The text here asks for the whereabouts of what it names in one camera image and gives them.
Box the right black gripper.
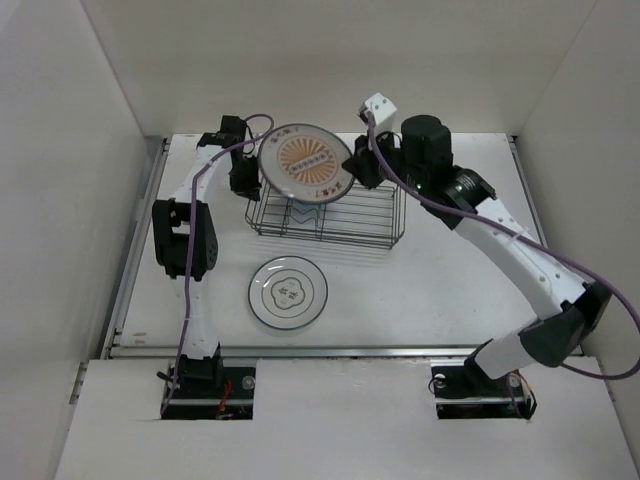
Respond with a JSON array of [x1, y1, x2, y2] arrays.
[[341, 125, 425, 193]]

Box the white plate orange sunburst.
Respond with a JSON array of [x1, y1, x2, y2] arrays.
[[258, 123, 355, 204]]

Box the grey wire dish rack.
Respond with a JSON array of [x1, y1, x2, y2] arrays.
[[244, 174, 406, 250]]

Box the white plate flower outline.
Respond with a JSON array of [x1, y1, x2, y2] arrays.
[[247, 256, 329, 319]]

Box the green rimmed white plate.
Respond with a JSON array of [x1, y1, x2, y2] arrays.
[[256, 316, 317, 334]]

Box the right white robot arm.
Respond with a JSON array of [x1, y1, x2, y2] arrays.
[[342, 110, 612, 394]]

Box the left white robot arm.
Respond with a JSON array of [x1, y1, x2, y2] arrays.
[[152, 115, 261, 397]]

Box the blue plate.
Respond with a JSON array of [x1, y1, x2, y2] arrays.
[[290, 199, 332, 209]]

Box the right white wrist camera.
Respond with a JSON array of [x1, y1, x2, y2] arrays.
[[358, 92, 397, 135]]

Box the right aluminium side rail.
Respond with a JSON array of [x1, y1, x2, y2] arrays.
[[508, 133, 584, 356]]

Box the aluminium side rail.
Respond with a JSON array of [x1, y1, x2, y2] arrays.
[[97, 136, 170, 360], [508, 133, 584, 356]]

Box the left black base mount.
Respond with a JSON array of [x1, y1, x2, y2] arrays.
[[157, 353, 256, 421]]

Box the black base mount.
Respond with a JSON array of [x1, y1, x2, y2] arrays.
[[157, 353, 256, 421], [428, 362, 538, 420]]

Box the front aluminium rail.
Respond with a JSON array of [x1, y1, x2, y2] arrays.
[[106, 345, 473, 359]]

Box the left aluminium side rail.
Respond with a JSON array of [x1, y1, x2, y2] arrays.
[[97, 136, 170, 360]]

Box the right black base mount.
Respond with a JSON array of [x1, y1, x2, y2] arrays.
[[428, 362, 538, 420]]

